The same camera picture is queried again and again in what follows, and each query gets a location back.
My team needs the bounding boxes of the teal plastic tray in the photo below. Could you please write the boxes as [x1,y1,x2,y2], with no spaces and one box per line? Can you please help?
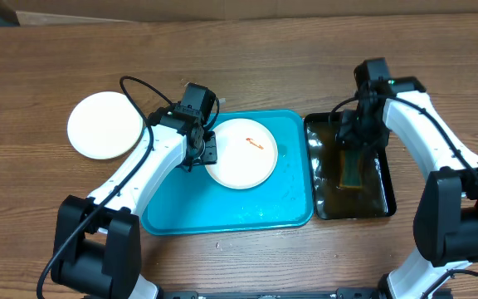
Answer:
[140,110,313,236]

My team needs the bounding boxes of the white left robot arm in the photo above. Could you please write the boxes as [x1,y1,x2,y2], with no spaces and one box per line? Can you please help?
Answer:
[39,125,217,298]

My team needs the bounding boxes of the black water tray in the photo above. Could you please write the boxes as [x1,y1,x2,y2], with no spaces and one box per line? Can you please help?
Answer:
[304,112,397,220]

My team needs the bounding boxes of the cream plate with stain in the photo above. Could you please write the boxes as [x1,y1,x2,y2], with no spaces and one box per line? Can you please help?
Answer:
[66,91,144,159]

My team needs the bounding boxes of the green and yellow sponge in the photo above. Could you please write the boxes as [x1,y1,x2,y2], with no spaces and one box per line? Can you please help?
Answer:
[339,149,363,189]

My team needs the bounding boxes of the white plate with stain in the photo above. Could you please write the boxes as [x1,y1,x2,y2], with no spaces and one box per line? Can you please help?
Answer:
[206,118,278,189]

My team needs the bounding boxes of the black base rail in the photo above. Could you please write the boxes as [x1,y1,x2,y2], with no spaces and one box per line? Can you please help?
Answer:
[158,287,387,299]

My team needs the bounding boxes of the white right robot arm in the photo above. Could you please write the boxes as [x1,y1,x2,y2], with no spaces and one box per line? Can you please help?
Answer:
[338,89,478,298]

